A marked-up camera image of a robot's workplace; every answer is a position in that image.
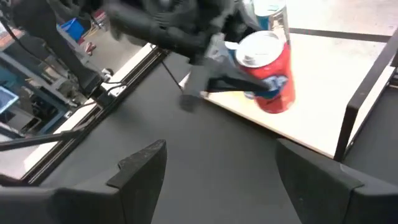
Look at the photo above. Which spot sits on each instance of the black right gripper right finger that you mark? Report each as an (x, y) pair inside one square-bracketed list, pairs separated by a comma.
[(314, 186)]

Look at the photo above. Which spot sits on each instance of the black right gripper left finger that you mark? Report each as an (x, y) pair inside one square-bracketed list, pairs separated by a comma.
[(140, 186)]

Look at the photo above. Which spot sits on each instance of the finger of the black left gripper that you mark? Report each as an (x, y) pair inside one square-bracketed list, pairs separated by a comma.
[(230, 82)]

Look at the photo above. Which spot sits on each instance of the blue Red Bull can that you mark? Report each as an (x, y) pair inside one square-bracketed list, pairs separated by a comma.
[(273, 21), (231, 46)]

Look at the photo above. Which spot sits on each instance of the red Fanta soda can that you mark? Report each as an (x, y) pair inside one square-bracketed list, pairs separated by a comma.
[(273, 68)]

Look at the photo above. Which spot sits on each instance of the wooden block platform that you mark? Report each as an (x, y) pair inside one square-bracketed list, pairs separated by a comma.
[(317, 93)]

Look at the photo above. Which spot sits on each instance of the blue plastic bin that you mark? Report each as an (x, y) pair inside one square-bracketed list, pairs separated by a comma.
[(73, 29)]

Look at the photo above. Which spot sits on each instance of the light blue monitor screen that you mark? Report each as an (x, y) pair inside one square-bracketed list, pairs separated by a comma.
[(7, 99)]

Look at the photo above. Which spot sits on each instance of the blue metal workbench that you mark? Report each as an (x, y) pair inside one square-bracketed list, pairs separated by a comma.
[(18, 74)]

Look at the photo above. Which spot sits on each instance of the black aluminium table frame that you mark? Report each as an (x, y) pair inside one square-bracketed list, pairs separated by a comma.
[(93, 121)]

